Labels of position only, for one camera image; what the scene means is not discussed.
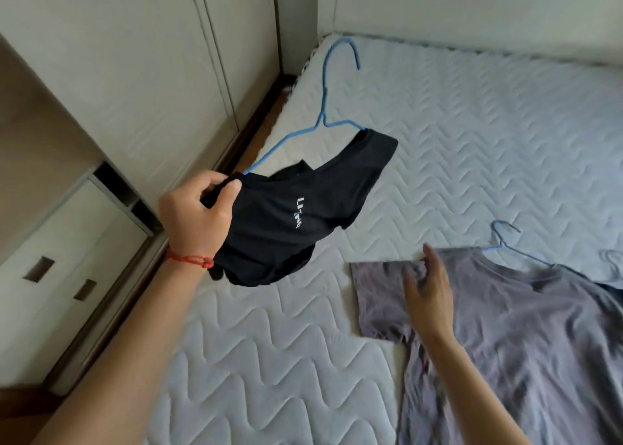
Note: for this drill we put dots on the person's left hand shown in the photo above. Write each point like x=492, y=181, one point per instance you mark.
x=190, y=221

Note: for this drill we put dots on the person's right hand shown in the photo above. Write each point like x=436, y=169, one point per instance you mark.
x=433, y=308

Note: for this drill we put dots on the white quilted mattress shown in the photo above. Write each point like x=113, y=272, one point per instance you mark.
x=462, y=143

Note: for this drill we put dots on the white wardrobe drawer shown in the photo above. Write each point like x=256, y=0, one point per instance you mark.
x=112, y=255
x=48, y=235

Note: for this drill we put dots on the white and brown wardrobe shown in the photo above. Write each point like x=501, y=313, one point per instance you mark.
x=121, y=70

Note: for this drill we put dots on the person's right forearm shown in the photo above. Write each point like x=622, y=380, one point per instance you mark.
x=472, y=396

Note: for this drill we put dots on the white wardrobe sliding door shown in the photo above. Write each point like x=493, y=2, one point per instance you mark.
x=243, y=31
x=121, y=70

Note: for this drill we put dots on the grey t-shirt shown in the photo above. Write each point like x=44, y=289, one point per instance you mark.
x=511, y=337

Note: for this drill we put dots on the person's left forearm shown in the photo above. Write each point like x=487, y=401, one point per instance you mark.
x=126, y=362

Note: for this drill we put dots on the white bed frame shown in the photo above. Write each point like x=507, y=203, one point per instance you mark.
x=462, y=7

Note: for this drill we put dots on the black Li-Ning t-shirt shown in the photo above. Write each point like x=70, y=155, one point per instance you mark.
x=272, y=226

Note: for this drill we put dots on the navy printed shorts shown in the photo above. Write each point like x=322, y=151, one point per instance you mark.
x=614, y=291

